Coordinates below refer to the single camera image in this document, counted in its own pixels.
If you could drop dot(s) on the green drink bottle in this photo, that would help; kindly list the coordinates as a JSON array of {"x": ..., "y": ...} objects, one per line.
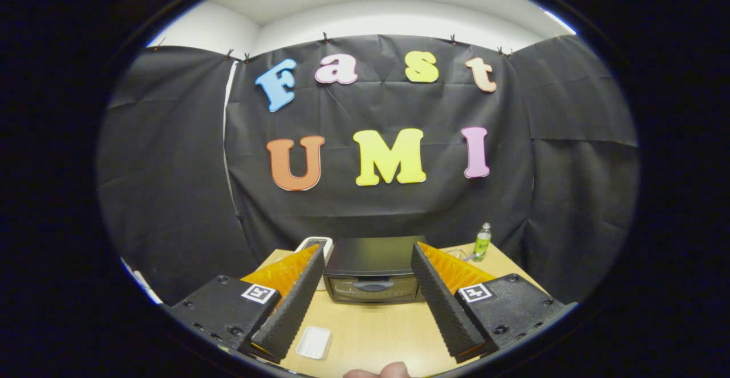
[{"x": 482, "y": 244}]

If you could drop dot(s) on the small white tray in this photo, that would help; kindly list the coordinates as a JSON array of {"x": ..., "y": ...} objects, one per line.
[{"x": 313, "y": 342}]

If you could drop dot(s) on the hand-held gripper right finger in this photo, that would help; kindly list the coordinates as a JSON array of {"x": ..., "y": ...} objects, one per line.
[{"x": 442, "y": 304}]

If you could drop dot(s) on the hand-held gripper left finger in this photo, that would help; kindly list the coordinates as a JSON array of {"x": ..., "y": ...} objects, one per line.
[{"x": 288, "y": 309}]

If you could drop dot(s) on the white kitchen appliance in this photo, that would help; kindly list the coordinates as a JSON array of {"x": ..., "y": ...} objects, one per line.
[{"x": 305, "y": 244}]

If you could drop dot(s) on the black toaster oven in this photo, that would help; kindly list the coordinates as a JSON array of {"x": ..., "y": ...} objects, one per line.
[{"x": 373, "y": 255}]

